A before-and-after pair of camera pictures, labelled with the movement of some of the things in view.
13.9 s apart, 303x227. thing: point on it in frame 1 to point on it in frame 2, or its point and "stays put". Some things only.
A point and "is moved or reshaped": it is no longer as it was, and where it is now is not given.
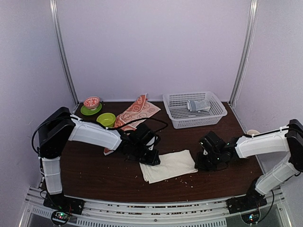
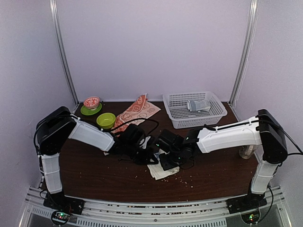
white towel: [171, 165] is moved or reshaped
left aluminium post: [57, 24] stays put
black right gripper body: [213, 161] to [178, 159]
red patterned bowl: [92, 102] stays put
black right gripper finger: [201, 162] to [167, 162]
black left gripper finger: [152, 159] stays put
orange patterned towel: [141, 109] stays put
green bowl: [107, 119] stays put
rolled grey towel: [199, 105] stays put
